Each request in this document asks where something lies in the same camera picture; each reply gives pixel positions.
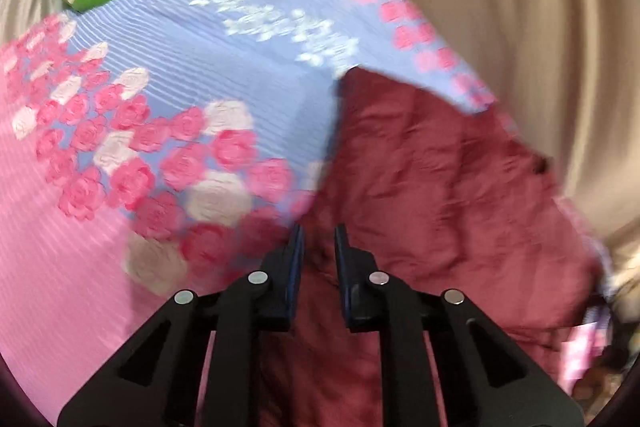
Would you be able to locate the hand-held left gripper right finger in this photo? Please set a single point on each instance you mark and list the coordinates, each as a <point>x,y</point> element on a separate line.
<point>342,257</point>

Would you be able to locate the maroon puffer jacket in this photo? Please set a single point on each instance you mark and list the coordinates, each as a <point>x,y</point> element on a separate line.
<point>430,207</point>

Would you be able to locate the pink floral bed sheet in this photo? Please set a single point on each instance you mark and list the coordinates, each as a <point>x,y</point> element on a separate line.
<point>150,132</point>

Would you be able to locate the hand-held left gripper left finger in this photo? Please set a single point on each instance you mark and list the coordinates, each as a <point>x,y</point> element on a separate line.
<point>295,257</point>

